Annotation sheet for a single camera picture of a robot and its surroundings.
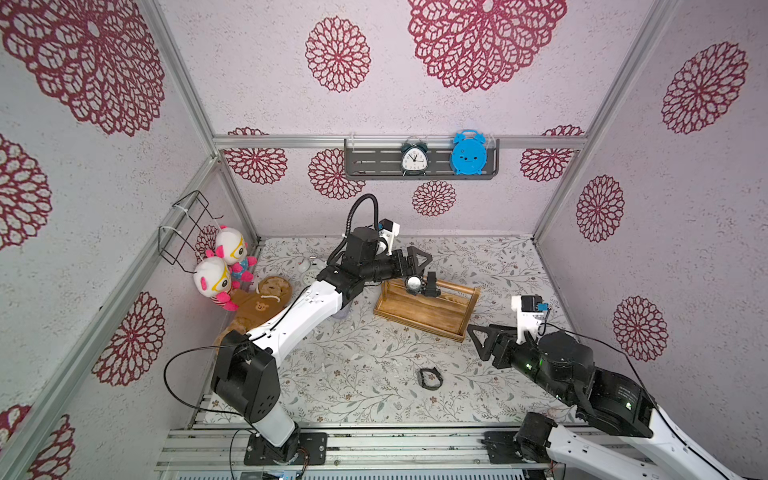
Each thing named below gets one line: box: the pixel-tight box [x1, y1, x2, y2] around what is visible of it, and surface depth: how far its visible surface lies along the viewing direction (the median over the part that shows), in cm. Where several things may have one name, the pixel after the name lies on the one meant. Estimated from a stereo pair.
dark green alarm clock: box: [400, 142, 429, 177], surface depth 92 cm
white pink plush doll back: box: [205, 225, 257, 288], surface depth 96 cm
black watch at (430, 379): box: [418, 367, 444, 391], surface depth 87 cm
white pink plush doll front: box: [193, 256, 239, 312], surface depth 87 cm
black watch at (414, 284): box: [404, 274, 426, 296], surface depth 79 cm
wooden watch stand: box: [374, 279, 481, 343], surface depth 102 cm
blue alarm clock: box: [452, 130, 487, 175], surface depth 91 cm
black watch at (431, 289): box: [423, 271, 441, 297], surface depth 80 cm
